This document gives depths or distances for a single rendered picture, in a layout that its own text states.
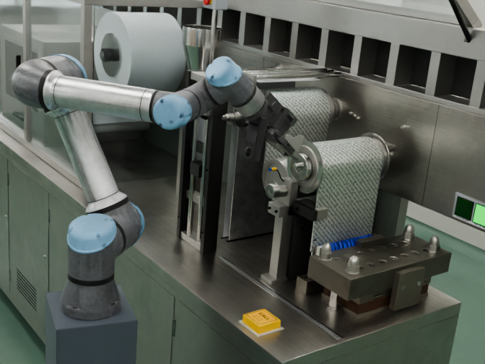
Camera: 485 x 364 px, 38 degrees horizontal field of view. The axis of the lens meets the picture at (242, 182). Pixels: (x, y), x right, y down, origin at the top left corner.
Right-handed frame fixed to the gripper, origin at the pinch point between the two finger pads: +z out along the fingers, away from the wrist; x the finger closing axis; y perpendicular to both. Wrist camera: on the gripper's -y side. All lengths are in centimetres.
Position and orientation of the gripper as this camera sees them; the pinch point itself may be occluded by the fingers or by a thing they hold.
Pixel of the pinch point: (290, 157)
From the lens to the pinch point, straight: 188.8
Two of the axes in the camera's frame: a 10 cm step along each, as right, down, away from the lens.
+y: 5.9, -8.0, 1.4
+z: 5.6, 5.2, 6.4
